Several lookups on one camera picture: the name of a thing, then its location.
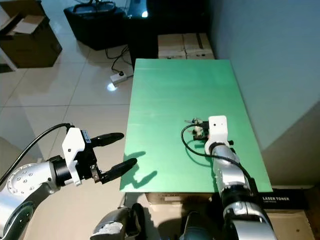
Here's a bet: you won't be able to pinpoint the open brown cardboard box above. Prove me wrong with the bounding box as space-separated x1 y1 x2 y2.
0 0 64 70

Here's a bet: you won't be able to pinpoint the black cabinet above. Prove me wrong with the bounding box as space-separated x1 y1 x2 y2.
126 0 212 77

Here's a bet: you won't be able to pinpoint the black power cord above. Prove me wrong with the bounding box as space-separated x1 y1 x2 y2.
105 46 135 76

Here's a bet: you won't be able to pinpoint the robot right leg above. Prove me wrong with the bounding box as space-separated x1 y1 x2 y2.
179 211 214 240

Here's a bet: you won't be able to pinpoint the black storage box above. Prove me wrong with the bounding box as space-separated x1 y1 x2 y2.
63 3 129 52

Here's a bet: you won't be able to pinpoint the large cardboard support box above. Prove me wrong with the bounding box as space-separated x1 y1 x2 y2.
144 192 320 240

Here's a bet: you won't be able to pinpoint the black laser toner box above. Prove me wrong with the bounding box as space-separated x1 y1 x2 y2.
260 187 310 211

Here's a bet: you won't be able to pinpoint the robot left leg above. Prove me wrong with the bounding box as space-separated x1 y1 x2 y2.
91 204 145 240

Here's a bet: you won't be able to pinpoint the green table board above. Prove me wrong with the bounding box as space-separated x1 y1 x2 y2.
119 58 275 194

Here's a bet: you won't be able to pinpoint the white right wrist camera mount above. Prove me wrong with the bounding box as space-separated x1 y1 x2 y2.
203 115 229 154

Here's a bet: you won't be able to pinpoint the white power strip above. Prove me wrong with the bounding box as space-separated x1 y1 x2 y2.
110 71 134 84

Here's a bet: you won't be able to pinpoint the robot leg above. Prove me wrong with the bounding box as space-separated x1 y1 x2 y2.
91 204 145 240
179 211 214 240

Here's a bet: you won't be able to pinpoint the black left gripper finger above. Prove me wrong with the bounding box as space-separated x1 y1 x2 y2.
102 158 138 185
91 132 125 149

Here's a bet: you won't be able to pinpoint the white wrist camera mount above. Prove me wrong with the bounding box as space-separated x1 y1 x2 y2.
62 127 92 186
203 115 229 154

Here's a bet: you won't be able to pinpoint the closed pale cardboard box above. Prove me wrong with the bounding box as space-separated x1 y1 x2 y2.
157 33 187 61
184 32 215 61

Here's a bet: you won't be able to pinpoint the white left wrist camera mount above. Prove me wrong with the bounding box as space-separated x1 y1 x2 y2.
62 127 92 186

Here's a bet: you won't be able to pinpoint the keys with white charm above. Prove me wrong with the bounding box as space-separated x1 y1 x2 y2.
184 117 204 137

